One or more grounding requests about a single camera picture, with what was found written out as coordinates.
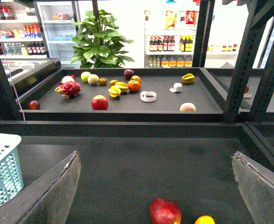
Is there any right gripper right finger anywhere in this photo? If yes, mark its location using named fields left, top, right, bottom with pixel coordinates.
left=232, top=151, right=274, bottom=224

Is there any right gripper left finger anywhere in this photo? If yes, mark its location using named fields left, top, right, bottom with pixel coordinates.
left=0, top=151, right=81, bottom=224

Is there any light blue plastic basket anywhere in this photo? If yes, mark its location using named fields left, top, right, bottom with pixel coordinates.
left=0, top=133, right=23, bottom=207

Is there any yellow mango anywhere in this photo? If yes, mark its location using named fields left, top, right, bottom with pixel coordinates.
left=194, top=215, right=216, bottom=224

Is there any red green mango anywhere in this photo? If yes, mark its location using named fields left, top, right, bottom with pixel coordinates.
left=131, top=75, right=141, bottom=84

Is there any small dark red apple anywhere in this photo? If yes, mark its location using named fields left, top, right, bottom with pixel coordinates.
left=28, top=100, right=41, bottom=110

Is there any red apple near gripper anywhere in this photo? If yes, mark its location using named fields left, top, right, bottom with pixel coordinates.
left=149, top=198, right=182, bottom=224

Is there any large red apple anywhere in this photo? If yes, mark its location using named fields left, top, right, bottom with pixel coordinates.
left=91, top=95, right=109, bottom=110

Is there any pink dragon fruit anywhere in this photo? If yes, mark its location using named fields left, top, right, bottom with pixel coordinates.
left=54, top=81, right=81, bottom=99

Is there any peach at tray edge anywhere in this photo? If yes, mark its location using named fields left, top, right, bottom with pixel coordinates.
left=180, top=103, right=196, bottom=112

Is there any white pink fruit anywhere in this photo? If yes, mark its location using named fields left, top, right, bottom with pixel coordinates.
left=59, top=75, right=75, bottom=84

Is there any yellow starfruit front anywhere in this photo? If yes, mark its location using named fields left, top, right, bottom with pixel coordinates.
left=108, top=86, right=121, bottom=98

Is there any yellow starfruit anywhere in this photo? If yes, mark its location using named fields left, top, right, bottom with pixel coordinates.
left=182, top=73, right=195, bottom=84
left=108, top=86, right=121, bottom=98
left=114, top=82, right=129, bottom=93

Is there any green apple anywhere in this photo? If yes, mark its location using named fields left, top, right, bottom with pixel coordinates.
left=81, top=71, right=91, bottom=83

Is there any pale peach back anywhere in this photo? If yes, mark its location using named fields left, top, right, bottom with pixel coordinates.
left=87, top=74, right=99, bottom=85

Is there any glass top freezer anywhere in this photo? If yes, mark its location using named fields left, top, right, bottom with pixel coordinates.
left=1, top=58, right=61, bottom=87

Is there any brown kiwi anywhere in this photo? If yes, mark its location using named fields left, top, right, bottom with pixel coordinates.
left=98, top=78, right=107, bottom=86

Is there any small olive fruit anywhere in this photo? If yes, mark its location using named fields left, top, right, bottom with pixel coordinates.
left=109, top=79, right=118, bottom=86

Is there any yellow starfruit back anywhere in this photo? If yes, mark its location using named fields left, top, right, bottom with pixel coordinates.
left=114, top=82, right=129, bottom=93

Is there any yellow starfruit far right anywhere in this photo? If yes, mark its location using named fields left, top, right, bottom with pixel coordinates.
left=182, top=73, right=195, bottom=84

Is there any dark purple plum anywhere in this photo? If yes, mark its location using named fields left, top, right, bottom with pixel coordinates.
left=124, top=69, right=135, bottom=79

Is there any green potted plant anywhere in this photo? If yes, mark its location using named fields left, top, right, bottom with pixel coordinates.
left=71, top=9, right=134, bottom=69

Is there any white tape ring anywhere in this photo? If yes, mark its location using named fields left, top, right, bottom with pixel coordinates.
left=140, top=91, right=157, bottom=103

